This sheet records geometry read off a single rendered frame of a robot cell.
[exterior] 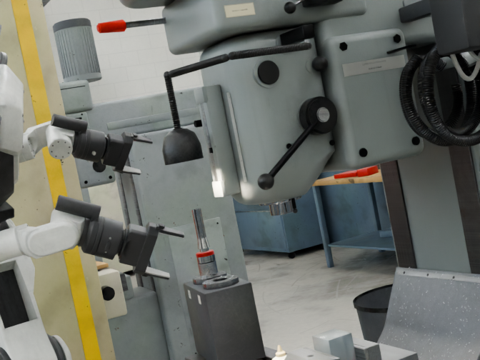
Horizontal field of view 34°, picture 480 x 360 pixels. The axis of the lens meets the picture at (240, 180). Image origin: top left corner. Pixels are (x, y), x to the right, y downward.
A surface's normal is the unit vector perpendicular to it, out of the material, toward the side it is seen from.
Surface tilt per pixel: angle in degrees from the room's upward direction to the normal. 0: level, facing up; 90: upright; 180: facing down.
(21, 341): 62
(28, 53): 90
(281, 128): 90
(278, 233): 90
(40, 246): 108
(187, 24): 90
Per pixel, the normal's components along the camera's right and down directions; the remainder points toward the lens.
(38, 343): 0.44, -0.54
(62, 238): 0.17, 0.33
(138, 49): 0.45, -0.04
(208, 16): -0.87, 0.19
